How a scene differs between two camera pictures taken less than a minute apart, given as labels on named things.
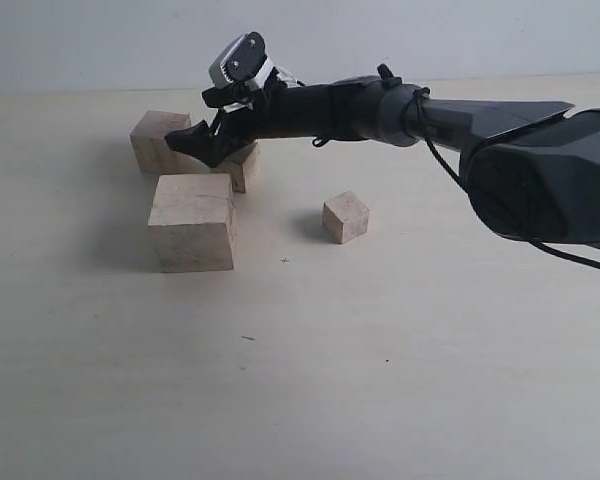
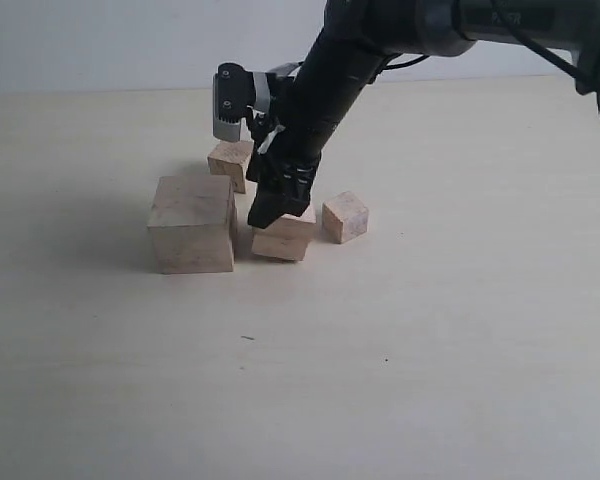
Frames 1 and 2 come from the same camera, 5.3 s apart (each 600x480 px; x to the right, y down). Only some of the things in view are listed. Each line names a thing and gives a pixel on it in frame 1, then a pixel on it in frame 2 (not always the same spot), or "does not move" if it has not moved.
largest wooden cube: [193, 222] does not move
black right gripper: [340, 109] -> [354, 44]
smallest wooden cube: [345, 218] does not move
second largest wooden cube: [152, 151] -> [287, 237]
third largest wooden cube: [244, 169] does not move
